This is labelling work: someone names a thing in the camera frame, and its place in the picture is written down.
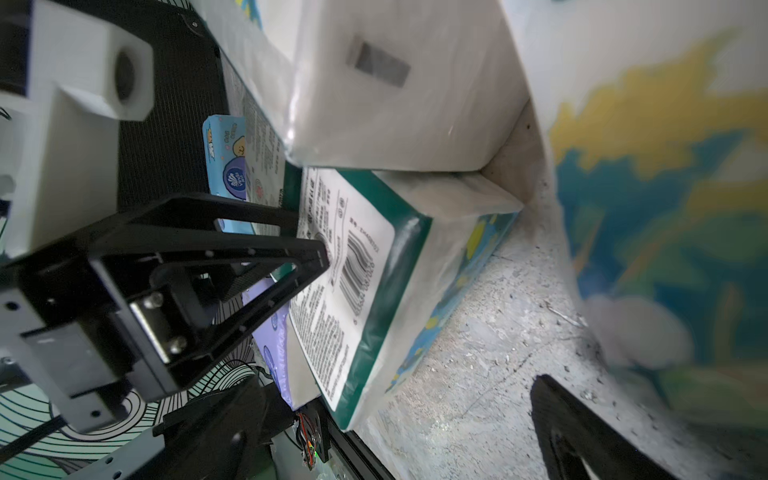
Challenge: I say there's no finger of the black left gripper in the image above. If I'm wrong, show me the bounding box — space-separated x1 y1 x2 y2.
89 194 298 252

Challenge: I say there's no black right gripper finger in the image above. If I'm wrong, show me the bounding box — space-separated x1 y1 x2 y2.
530 375 673 479

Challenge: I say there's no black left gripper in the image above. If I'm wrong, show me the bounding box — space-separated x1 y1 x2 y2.
1 233 329 433

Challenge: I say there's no purple puppy tissue pack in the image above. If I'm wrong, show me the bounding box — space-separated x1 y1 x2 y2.
252 303 320 411

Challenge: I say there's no green blue tissue pack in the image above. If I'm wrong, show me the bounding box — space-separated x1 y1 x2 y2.
289 168 523 431
194 1 529 172

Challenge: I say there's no floral canvas tote bag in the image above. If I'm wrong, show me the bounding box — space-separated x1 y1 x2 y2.
479 0 768 480

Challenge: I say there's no light blue puppy tissue pack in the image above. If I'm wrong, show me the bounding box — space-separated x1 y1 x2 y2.
202 115 246 201

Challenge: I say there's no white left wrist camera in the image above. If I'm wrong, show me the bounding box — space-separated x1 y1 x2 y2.
1 1 154 259

